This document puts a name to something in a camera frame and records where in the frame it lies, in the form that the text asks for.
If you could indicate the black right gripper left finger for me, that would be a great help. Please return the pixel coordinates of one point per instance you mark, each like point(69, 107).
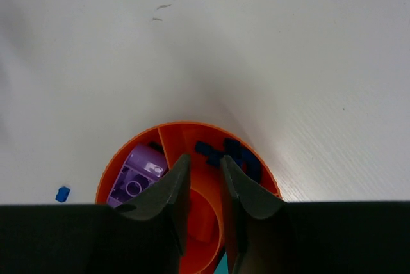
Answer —
point(147, 234)

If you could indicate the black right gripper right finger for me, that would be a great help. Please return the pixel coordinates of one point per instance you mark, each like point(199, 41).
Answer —
point(264, 234)

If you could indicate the teal long lego brick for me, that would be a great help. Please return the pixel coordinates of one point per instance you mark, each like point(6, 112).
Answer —
point(222, 266)

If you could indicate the purple square lego brick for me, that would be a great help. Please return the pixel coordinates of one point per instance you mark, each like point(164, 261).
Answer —
point(142, 168)

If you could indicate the blue arch lego piece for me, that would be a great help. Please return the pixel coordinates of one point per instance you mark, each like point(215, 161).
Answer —
point(253, 166)

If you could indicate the small blue lego brick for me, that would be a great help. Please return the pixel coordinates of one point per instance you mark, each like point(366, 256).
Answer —
point(213, 156)

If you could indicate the small blue lego cube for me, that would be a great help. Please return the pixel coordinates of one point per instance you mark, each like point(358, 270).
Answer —
point(62, 194)

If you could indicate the small blue lego piece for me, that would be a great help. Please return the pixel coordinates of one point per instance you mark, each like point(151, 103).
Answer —
point(232, 147)

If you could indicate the orange round divided container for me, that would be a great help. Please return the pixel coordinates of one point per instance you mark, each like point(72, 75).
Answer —
point(205, 243)

